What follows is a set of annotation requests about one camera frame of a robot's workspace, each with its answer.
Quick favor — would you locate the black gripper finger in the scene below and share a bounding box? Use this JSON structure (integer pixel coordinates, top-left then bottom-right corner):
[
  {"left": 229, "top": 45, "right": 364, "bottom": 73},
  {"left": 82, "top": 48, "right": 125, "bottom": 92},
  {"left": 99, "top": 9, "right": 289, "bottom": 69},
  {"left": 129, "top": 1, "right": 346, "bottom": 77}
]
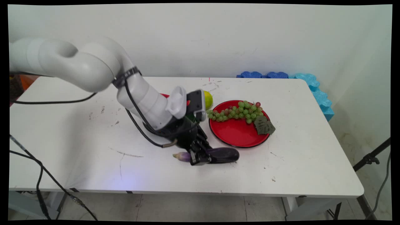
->
[
  {"left": 197, "top": 127, "right": 213, "bottom": 150},
  {"left": 187, "top": 142, "right": 212, "bottom": 166}
]

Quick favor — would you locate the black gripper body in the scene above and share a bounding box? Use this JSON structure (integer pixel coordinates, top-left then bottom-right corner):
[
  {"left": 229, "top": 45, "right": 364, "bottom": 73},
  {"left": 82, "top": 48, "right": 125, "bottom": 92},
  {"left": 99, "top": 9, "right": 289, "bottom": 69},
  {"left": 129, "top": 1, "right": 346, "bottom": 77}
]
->
[{"left": 146, "top": 116, "right": 207, "bottom": 150}]

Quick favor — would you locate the purple eggplant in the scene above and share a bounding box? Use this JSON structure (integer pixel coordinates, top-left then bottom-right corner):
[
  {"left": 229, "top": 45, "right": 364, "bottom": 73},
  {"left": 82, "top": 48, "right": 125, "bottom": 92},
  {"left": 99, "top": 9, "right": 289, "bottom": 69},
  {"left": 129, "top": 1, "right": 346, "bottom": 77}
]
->
[{"left": 172, "top": 147, "right": 240, "bottom": 164}]

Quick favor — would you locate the red plate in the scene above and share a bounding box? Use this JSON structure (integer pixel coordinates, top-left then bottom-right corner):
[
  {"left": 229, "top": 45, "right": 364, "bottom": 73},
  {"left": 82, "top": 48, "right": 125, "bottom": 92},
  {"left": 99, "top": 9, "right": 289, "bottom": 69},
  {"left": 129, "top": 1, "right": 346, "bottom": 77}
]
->
[{"left": 208, "top": 100, "right": 271, "bottom": 148}]

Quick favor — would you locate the red watermelon slice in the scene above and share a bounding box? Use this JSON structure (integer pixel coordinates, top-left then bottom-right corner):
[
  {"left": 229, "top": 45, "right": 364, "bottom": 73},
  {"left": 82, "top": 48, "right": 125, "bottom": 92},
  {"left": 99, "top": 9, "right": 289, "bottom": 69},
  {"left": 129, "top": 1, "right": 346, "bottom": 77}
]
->
[{"left": 161, "top": 93, "right": 191, "bottom": 107}]

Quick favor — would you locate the green yellow apple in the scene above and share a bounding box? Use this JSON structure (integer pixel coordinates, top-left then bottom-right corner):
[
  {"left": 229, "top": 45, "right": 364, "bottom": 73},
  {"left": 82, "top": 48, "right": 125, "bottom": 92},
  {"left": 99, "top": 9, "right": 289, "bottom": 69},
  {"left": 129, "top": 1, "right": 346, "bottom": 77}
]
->
[{"left": 203, "top": 90, "right": 213, "bottom": 111}]

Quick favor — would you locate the green grape bunch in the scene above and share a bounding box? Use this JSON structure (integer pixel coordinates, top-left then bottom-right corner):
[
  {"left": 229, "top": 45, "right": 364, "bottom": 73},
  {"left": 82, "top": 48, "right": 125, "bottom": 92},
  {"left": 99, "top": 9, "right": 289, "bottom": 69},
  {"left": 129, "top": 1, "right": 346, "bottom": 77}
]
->
[{"left": 206, "top": 100, "right": 264, "bottom": 124}]

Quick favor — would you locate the green grape leaf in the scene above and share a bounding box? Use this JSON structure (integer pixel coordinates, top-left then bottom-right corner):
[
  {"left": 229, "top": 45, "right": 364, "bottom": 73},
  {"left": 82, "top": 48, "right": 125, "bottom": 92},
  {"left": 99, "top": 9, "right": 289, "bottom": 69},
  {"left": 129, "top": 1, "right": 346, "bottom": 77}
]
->
[{"left": 253, "top": 116, "right": 276, "bottom": 135}]

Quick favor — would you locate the dark blue foam mat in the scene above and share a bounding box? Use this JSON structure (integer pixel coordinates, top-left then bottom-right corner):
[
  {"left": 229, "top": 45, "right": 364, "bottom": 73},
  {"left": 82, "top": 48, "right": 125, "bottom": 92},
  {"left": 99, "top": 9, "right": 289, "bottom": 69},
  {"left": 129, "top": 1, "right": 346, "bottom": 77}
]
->
[{"left": 237, "top": 71, "right": 290, "bottom": 79}]

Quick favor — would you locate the light blue foam mat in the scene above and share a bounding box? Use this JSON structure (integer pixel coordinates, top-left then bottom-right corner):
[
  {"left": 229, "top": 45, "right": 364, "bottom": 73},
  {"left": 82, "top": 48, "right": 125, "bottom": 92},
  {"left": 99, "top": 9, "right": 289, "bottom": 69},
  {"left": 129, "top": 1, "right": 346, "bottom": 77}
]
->
[{"left": 289, "top": 73, "right": 335, "bottom": 122}]

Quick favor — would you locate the black tripod stand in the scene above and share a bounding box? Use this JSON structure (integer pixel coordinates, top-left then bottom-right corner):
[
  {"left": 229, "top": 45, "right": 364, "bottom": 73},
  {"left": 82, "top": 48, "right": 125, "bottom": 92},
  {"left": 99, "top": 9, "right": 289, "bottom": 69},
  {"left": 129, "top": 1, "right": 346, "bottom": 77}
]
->
[{"left": 353, "top": 137, "right": 391, "bottom": 172}]

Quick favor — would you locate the dark orange object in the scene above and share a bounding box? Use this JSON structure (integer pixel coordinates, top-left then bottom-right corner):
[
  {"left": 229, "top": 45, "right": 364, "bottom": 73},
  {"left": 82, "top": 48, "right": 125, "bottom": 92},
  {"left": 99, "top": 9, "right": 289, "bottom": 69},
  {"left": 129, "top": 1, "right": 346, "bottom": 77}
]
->
[{"left": 9, "top": 73, "right": 40, "bottom": 107}]

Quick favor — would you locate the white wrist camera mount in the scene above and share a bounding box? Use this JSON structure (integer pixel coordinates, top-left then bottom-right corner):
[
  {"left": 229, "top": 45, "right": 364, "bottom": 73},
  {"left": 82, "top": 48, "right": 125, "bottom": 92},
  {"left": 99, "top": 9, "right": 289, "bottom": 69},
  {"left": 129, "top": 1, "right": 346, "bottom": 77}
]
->
[{"left": 165, "top": 86, "right": 207, "bottom": 123}]

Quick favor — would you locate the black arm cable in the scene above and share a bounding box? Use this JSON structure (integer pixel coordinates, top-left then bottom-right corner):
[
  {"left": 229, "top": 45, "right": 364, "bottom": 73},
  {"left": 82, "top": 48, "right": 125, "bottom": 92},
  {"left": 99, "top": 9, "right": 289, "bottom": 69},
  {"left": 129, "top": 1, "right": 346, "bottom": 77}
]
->
[{"left": 14, "top": 81, "right": 178, "bottom": 148}]

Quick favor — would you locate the black arm strap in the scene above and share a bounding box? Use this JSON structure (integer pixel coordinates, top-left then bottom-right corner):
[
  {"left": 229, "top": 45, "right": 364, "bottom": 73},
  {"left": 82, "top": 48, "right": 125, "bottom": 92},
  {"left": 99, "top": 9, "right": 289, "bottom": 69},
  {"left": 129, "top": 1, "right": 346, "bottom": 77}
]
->
[{"left": 112, "top": 66, "right": 142, "bottom": 89}]

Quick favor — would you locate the black floor cable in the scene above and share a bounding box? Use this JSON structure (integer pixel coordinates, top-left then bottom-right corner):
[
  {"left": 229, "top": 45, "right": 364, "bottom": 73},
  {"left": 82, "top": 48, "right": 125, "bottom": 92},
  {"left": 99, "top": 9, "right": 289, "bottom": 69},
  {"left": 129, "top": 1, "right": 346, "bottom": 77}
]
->
[{"left": 9, "top": 134, "right": 98, "bottom": 221}]

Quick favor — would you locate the grey hanging cable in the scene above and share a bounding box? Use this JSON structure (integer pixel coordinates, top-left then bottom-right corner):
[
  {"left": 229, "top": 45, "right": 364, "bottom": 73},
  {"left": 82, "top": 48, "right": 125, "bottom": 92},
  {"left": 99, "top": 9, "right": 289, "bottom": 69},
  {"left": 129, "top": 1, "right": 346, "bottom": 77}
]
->
[{"left": 365, "top": 152, "right": 391, "bottom": 220}]

